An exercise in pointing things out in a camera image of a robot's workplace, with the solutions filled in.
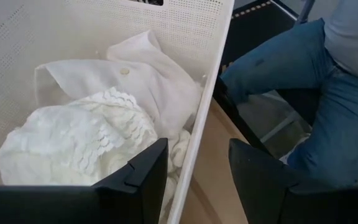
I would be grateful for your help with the white perforated plastic basket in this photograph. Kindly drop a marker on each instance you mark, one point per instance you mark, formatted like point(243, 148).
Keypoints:
point(42, 37)

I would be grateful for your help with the person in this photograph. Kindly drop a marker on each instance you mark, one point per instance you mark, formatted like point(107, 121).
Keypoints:
point(337, 93)

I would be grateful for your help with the white crinkled garment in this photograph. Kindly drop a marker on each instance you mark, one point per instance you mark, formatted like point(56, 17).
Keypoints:
point(73, 140)

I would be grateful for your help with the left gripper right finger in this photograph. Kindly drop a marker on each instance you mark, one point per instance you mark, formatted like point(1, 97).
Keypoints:
point(256, 180)

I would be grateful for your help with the black floor mat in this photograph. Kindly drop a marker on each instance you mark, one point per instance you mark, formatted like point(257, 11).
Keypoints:
point(253, 28)

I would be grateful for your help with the white smooth buttoned garment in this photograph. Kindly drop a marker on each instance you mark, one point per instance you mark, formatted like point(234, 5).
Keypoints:
point(154, 81)

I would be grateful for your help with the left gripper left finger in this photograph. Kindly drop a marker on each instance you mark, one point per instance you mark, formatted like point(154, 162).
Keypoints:
point(145, 174)

